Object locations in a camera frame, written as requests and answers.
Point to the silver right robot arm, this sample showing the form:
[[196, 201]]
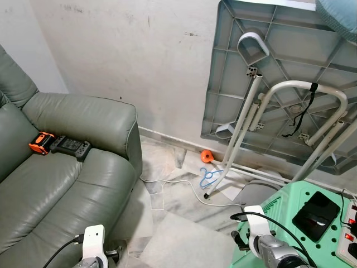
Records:
[[276, 252]]

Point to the white straight table leg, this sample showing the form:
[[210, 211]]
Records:
[[233, 139]]

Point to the orange black battery pack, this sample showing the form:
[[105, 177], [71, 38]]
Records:
[[40, 143]]

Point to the small orange round object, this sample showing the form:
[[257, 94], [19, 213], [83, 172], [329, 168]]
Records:
[[207, 156]]

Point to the green plastic stool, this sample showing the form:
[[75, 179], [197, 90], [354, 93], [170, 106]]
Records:
[[279, 207]]

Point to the white curved table leg frame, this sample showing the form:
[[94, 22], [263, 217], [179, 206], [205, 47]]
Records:
[[301, 84]]

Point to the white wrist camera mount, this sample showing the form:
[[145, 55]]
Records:
[[93, 239], [255, 223]]

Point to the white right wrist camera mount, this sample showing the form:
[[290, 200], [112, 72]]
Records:
[[255, 223]]

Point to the black handheld controller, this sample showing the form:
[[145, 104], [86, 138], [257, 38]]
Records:
[[70, 147]]

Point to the blue grey ribbed cushion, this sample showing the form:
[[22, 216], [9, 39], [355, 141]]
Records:
[[340, 17]]

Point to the black tablet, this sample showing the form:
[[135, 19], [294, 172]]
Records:
[[316, 215]]

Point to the white power strip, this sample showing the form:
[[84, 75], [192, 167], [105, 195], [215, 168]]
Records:
[[347, 247]]

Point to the grey green leather sofa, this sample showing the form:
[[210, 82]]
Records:
[[67, 195]]

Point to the blue clothes hanger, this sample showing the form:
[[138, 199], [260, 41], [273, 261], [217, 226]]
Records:
[[209, 178]]

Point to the grey plastic folding table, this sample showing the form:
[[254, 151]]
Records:
[[290, 56]]

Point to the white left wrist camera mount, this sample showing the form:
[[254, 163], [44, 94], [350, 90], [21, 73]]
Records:
[[93, 239]]

